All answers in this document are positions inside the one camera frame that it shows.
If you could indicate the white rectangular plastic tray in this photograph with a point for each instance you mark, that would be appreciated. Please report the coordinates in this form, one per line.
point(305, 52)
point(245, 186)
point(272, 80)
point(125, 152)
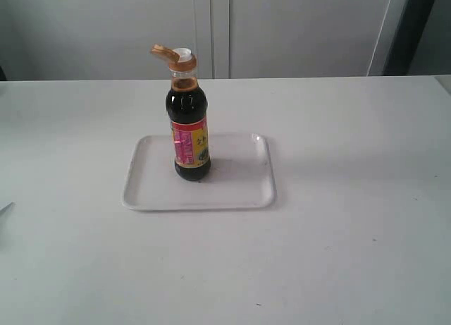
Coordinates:
point(241, 176)

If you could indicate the dark soy sauce bottle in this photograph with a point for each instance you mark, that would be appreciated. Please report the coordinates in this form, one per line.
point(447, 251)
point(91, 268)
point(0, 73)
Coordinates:
point(186, 106)

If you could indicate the black vertical post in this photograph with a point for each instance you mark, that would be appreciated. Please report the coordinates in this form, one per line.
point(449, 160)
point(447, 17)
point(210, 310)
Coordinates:
point(407, 36)

